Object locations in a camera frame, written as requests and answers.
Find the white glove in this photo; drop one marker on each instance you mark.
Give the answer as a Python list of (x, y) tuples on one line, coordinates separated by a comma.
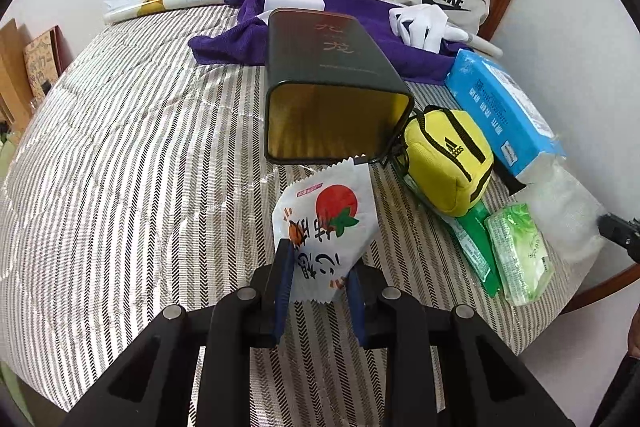
[(425, 27)]

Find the white red snack packet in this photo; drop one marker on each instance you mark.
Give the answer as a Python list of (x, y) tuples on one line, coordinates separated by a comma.
[(325, 217)]

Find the dark green tin box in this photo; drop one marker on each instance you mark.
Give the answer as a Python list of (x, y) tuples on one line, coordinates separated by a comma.
[(330, 52)]

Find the small white packet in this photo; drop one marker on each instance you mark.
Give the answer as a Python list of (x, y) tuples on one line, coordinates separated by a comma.
[(292, 2)]

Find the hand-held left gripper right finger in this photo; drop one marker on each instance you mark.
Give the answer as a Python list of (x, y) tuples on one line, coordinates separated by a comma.
[(356, 307)]

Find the blue tissue pack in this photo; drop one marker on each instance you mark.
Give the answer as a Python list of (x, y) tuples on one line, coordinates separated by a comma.
[(500, 102)]

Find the person's right forearm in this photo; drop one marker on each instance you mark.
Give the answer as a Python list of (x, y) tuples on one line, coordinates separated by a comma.
[(634, 332)]

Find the light green tissue pack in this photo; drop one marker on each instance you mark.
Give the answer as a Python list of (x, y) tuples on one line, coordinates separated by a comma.
[(520, 252)]

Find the yellow zip pouch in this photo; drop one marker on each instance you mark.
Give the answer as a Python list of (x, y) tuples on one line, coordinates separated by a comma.
[(440, 157)]

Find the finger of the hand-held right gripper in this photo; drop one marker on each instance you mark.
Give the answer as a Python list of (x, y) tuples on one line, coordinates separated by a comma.
[(620, 232)]

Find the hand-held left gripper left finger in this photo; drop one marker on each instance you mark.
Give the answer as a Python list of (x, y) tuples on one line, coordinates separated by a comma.
[(282, 287)]

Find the purple towel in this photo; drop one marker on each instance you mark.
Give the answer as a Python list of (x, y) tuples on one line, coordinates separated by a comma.
[(225, 42)]

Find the dark green packet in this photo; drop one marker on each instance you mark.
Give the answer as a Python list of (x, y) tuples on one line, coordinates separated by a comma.
[(475, 242)]

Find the brown wooden baseboard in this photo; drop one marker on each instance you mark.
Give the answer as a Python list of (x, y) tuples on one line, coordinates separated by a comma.
[(600, 289)]

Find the wooden headboard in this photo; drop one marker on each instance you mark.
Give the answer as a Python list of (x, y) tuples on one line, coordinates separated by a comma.
[(12, 72)]

